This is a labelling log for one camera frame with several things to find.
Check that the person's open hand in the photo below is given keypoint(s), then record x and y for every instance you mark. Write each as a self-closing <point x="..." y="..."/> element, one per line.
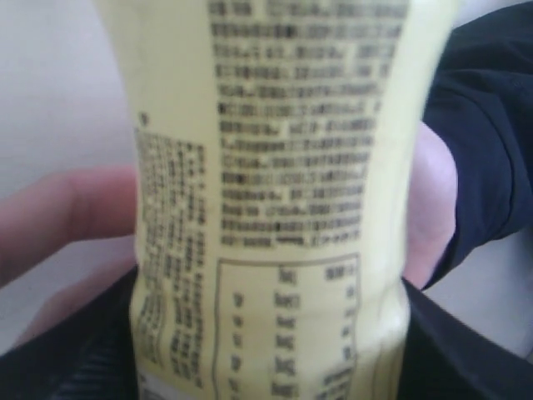
<point x="100" y="203"/>

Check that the black sleeved forearm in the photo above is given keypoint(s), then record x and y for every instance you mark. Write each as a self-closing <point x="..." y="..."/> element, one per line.
<point x="480" y="105"/>

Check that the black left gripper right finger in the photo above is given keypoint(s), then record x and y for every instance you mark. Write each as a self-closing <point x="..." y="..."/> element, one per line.
<point x="445" y="359"/>

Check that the yellow bottle red cap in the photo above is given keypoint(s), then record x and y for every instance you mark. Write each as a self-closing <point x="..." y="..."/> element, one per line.
<point x="274" y="143"/>

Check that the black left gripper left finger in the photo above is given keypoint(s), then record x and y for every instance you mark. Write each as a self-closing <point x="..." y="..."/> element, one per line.
<point x="89" y="355"/>

